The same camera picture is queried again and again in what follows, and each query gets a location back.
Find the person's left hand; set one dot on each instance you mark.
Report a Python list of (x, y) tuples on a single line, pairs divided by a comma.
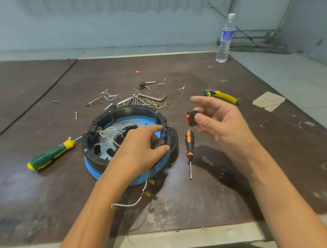
[(132, 153)]

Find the person's right hand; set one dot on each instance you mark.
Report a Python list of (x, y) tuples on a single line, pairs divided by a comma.
[(230, 125)]

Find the person's left thumb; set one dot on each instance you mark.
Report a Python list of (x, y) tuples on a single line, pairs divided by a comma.
[(158, 150)]

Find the person's right thumb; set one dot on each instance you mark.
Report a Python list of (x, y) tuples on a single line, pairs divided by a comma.
[(204, 119)]

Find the small black orange switch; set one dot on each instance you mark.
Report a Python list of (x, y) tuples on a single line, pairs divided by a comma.
[(191, 118)]

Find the round blue black fan housing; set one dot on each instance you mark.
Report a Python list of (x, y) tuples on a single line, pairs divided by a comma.
[(102, 153)]

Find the person's right forearm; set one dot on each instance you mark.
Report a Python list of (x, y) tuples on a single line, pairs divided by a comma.
[(281, 199)]

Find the person's left forearm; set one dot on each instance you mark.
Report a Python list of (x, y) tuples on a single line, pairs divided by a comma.
[(99, 207)]

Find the black orange screwdriver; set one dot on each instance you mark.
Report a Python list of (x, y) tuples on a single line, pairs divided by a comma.
[(189, 143)]

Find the yellow green pliers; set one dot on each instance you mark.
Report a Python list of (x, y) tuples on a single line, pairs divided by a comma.
[(224, 96)]

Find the grey bent hex key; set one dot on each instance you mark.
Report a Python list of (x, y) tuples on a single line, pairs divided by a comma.
[(153, 97)]

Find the pile of screws and clips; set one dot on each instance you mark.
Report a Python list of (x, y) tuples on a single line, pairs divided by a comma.
[(132, 99)]

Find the torn cardboard piece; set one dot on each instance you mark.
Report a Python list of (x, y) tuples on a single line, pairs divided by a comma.
[(268, 101)]

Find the small black plastic part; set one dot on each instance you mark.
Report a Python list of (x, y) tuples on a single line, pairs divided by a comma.
[(142, 84)]

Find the clear plastic water bottle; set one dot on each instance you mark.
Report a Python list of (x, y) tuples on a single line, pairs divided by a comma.
[(225, 40)]

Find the green yellow screwdriver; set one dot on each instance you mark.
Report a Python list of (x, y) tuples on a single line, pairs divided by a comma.
[(48, 156)]

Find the grey metal frame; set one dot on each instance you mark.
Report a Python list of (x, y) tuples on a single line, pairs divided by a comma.
[(260, 38)]

